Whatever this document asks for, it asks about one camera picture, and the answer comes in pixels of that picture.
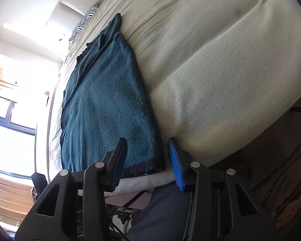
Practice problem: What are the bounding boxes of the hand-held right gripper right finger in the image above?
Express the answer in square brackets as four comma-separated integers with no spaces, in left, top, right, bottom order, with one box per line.
[167,137,276,241]

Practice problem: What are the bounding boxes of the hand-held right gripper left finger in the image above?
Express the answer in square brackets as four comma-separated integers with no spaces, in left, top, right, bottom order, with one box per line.
[14,138,128,241]

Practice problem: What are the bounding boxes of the dark teal towel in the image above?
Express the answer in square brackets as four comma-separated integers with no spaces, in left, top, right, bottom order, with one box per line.
[60,13,166,178]

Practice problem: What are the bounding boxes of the person's dark trouser leg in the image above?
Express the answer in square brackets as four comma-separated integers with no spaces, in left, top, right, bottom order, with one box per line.
[127,184,194,241]

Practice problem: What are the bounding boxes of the black chair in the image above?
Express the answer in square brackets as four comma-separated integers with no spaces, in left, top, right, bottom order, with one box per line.
[31,173,48,197]

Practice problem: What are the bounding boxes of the bed with cream blanket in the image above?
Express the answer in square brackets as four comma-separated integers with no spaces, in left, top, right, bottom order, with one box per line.
[47,0,301,198]

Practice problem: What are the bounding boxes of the brown curtain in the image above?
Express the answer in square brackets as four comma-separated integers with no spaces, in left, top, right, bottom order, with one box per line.
[0,173,38,225]

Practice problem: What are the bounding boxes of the black framed window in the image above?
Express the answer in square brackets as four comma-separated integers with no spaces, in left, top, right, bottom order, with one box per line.
[0,92,37,180]

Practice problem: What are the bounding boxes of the zebra print pillow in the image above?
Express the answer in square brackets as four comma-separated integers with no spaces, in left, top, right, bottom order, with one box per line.
[69,3,99,43]

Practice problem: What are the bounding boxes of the cream padded headboard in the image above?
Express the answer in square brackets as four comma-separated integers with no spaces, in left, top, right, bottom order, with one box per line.
[49,0,116,31]

